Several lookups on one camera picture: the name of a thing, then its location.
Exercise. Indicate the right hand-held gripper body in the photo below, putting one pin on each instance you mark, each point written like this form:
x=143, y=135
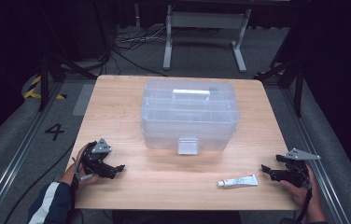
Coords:
x=298, y=169

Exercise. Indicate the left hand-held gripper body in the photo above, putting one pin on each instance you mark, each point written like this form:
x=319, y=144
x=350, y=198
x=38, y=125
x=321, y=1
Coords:
x=97, y=148

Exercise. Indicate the white ointment tube red label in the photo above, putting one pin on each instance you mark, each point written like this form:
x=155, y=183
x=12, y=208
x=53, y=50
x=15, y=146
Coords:
x=240, y=181

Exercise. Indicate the clear plastic storage box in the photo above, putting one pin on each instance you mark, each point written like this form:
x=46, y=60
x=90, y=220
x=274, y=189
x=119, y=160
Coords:
x=189, y=124

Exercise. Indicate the person's left hand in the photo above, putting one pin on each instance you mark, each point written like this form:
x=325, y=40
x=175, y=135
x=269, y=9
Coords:
x=86, y=179

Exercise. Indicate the person's right hand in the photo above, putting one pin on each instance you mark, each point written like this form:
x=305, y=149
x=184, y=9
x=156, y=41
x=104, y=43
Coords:
x=301, y=193

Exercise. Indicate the person's dark pants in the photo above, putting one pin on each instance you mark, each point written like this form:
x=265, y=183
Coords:
x=176, y=217

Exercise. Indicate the black metal stand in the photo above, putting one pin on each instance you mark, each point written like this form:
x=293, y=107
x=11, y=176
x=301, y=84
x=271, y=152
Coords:
x=288, y=74
x=52, y=71

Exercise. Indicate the yellow black hazard tape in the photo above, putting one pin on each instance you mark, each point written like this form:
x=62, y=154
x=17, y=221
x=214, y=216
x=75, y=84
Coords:
x=33, y=88

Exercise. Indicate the aluminium floor rail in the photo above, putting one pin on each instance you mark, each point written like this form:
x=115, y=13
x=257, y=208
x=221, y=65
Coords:
x=15, y=158
x=316, y=155

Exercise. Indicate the gray metal table frame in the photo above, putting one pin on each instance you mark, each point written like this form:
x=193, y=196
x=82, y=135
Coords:
x=206, y=21

